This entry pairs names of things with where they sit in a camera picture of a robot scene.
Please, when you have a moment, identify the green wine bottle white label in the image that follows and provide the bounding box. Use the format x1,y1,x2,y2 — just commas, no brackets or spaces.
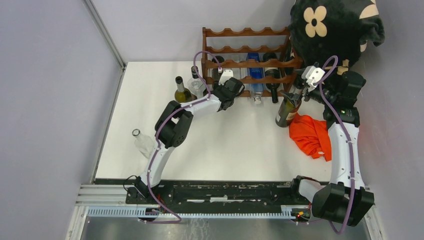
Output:
262,52,281,104

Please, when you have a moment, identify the blue square bottle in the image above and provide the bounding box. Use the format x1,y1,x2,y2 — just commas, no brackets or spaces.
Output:
247,67,264,105

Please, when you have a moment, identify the small clear glass bottle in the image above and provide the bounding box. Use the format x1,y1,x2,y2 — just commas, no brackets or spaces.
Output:
229,54,246,80

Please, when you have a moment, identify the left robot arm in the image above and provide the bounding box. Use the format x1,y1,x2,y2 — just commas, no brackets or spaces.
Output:
135,77,245,204

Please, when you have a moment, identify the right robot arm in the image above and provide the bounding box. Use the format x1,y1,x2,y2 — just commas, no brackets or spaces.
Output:
286,71,375,227

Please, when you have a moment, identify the brown wooden wine rack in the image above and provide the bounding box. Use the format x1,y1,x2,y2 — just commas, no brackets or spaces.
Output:
201,27,303,85

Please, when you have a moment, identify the clear bottle black cap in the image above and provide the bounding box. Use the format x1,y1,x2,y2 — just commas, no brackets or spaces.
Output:
187,66,207,99

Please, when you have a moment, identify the clear empty lying bottle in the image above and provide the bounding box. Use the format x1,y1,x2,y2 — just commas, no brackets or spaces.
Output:
131,128,154,159

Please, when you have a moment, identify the orange cloth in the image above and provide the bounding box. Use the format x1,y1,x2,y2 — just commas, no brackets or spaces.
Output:
289,113,332,162

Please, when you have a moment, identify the black floral blanket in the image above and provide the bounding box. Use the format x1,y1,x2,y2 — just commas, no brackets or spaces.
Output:
288,0,385,90

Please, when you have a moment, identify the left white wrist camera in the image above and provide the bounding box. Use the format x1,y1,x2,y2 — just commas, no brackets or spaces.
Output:
218,69,234,86

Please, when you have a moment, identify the black mounting rail base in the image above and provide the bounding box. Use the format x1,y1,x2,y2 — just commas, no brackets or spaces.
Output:
94,175,312,222

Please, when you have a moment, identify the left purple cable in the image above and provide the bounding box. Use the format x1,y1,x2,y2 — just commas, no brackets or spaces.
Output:
145,50,223,225

